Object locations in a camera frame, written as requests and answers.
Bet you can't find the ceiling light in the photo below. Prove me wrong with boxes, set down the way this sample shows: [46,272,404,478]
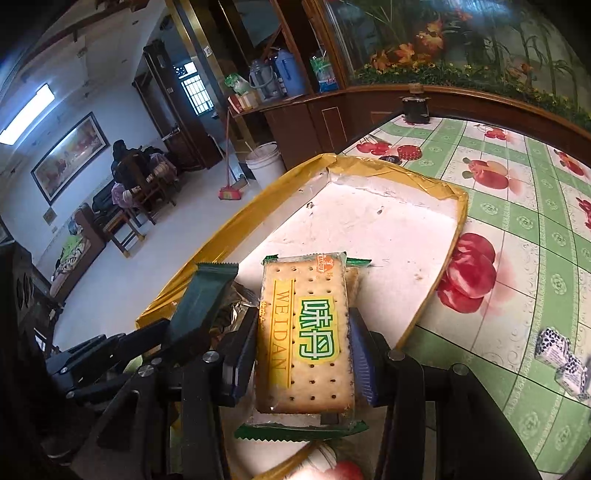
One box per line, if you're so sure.
[0,83,55,146]

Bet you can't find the brown wooden cabinet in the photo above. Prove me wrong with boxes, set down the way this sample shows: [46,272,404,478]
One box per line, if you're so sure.
[230,85,591,171]

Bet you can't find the dark carved wooden furniture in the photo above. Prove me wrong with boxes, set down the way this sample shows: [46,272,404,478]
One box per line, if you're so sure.
[0,242,63,365]

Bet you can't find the white tray with yellow tape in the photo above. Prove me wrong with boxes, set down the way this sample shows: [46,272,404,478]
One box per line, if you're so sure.
[136,152,469,480]

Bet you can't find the blue green bottle pack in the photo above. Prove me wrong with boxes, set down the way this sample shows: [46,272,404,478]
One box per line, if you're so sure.
[310,54,340,93]

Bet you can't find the wooden stool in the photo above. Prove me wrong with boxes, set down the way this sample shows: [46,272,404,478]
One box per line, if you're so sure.
[104,209,147,257]

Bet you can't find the wooden chair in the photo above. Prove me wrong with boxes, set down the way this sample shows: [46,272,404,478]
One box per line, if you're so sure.
[119,151,178,225]

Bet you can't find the flower painted glass panel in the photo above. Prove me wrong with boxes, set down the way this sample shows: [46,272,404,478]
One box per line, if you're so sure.
[323,0,591,132]

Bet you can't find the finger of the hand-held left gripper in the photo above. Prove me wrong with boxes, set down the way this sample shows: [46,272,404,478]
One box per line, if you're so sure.
[67,354,172,408]
[46,318,172,376]

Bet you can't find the silver foil snack packet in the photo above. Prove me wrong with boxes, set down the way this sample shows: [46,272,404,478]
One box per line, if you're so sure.
[217,281,260,337]

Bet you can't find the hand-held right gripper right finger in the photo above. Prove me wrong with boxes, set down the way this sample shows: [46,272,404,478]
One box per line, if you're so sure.
[347,307,543,480]

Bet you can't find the small black metal cup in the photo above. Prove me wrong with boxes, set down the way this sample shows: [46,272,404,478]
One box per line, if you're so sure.
[400,83,433,125]

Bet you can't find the dark green snack packet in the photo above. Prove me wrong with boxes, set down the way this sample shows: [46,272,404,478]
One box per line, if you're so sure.
[161,262,239,365]

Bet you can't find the grey thermos jug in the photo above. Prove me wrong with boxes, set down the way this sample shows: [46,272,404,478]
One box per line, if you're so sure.
[249,59,282,102]

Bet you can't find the black white wrapped candy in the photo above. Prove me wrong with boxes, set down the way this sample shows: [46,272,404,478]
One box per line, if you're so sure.
[534,327,573,368]
[554,354,591,403]

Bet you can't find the blue thermos jug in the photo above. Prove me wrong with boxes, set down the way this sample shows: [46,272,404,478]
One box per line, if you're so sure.
[272,48,308,97]

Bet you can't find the yellow green cracker packet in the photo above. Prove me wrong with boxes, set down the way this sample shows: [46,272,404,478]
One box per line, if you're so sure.
[344,257,373,301]
[235,251,372,441]

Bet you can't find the red broom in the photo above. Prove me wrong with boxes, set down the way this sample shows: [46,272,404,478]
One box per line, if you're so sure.
[218,108,247,202]

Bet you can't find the green plastic bag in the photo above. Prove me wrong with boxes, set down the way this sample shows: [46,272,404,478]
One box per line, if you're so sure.
[225,73,252,97]

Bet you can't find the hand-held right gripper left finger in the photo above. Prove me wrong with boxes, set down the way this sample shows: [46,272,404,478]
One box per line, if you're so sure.
[69,307,259,480]

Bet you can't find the framed wall painting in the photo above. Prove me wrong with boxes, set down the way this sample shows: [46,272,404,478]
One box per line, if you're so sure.
[31,112,110,205]

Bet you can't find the red yellow box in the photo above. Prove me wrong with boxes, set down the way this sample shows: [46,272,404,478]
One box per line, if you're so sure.
[228,91,260,114]

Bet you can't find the white plastic bucket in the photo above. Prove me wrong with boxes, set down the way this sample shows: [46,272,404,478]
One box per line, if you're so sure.
[245,143,287,190]

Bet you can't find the wooden bench with cushion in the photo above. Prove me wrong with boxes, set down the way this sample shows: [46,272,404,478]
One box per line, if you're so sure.
[48,203,107,305]

